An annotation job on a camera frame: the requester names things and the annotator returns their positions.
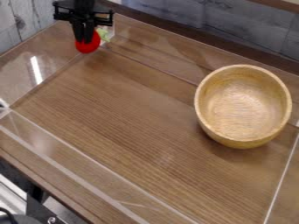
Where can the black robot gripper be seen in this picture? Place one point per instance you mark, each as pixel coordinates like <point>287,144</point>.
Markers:
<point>87,11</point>

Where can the red felt strawberry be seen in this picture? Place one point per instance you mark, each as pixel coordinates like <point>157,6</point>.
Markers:
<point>92,46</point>

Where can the light wooden bowl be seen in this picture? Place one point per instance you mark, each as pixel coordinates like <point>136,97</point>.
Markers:
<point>243,106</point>

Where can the clear acrylic corner bracket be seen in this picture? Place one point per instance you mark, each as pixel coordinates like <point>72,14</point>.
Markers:
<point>105,33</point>

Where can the clear acrylic tray wall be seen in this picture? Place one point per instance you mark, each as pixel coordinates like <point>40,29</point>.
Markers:
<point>100,129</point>

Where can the black metal table bracket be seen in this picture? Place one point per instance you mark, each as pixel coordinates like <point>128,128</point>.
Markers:
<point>37,211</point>

